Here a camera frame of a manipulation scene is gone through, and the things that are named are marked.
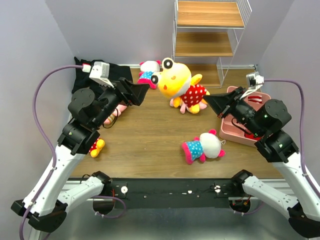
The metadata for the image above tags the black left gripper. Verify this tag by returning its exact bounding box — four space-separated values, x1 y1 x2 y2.
92 76 150 129

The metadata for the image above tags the large yellow plush toy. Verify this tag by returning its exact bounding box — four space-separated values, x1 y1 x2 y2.
150 57 210 114

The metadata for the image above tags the white plush blue dress front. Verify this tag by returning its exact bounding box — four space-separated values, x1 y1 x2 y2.
181 129 226 165

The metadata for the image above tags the white plush blue dress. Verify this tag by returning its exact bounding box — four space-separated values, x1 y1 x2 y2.
181 129 226 165
137 60 161 90

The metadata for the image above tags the small yellow plush toy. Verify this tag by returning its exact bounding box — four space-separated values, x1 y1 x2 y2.
89 138 106 158

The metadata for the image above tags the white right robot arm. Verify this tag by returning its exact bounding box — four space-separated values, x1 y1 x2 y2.
204 87 320 239

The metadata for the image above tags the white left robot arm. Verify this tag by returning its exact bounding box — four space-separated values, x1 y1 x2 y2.
11 77 149 233

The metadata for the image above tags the white plush blue dress back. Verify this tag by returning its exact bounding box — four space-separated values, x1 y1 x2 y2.
137 60 161 90

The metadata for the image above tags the pink pig plush striped shirt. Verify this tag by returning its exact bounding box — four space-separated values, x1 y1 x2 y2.
169 99 207 114

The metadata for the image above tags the pink divided organizer tray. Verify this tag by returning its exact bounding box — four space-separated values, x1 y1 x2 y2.
219 91 271 147

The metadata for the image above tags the pink pig plush left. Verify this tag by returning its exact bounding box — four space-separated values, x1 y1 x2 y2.
103 104 127 125

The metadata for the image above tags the red white striped sock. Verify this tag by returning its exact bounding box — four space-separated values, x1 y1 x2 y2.
247 95 263 104

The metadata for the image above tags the red sock lower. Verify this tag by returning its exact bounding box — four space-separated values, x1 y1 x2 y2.
244 132 261 141

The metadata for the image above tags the black cloth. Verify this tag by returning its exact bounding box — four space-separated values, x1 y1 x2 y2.
71 57 133 97

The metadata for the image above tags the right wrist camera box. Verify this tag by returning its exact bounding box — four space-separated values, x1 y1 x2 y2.
241 71 264 99

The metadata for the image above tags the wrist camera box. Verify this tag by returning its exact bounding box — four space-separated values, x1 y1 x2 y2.
241 71 264 99
89 61 114 88

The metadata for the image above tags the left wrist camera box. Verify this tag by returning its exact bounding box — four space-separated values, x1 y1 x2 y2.
89 61 114 88

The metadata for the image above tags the white wire wooden shelf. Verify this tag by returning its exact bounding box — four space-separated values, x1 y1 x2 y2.
172 0 252 88

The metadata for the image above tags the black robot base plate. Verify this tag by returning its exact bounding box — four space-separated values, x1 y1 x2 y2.
109 178 246 209

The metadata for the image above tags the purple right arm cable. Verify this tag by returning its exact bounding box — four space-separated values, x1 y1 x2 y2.
232 78 320 218

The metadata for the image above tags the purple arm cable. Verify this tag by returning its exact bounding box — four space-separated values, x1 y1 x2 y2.
232 78 320 218
18 64 127 240

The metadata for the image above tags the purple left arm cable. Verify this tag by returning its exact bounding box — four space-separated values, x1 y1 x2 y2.
18 64 127 240

